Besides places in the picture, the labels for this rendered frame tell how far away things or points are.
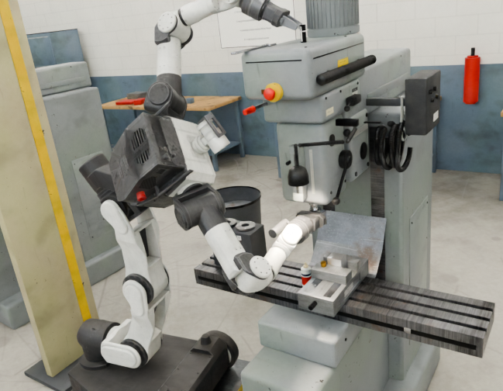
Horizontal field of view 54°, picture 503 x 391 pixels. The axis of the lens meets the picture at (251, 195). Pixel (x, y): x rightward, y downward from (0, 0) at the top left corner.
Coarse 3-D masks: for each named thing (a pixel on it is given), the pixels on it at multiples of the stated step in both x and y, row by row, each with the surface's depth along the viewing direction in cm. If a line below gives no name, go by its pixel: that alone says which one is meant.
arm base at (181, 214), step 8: (208, 184) 171; (192, 192) 167; (200, 192) 168; (216, 192) 165; (176, 200) 163; (184, 200) 166; (176, 208) 162; (184, 208) 160; (224, 208) 165; (176, 216) 165; (184, 216) 159; (184, 224) 161
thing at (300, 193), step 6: (300, 150) 176; (294, 156) 178; (300, 156) 177; (294, 162) 179; (300, 162) 178; (300, 186) 181; (306, 186) 183; (294, 192) 183; (300, 192) 182; (306, 192) 184; (294, 198) 184; (300, 198) 182; (306, 198) 184
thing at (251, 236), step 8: (232, 224) 224; (240, 224) 223; (248, 224) 223; (256, 224) 224; (240, 232) 218; (248, 232) 217; (256, 232) 219; (240, 240) 218; (248, 240) 216; (256, 240) 219; (264, 240) 226; (248, 248) 218; (256, 248) 220; (264, 248) 226; (264, 256) 227; (216, 264) 232
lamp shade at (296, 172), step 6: (294, 168) 167; (300, 168) 167; (288, 174) 169; (294, 174) 166; (300, 174) 166; (306, 174) 167; (288, 180) 169; (294, 180) 167; (300, 180) 166; (306, 180) 167; (294, 186) 168
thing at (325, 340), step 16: (272, 320) 200; (288, 320) 199; (304, 320) 198; (320, 320) 196; (336, 320) 195; (272, 336) 199; (288, 336) 194; (304, 336) 190; (320, 336) 187; (336, 336) 186; (352, 336) 198; (288, 352) 197; (304, 352) 193; (320, 352) 188; (336, 352) 186
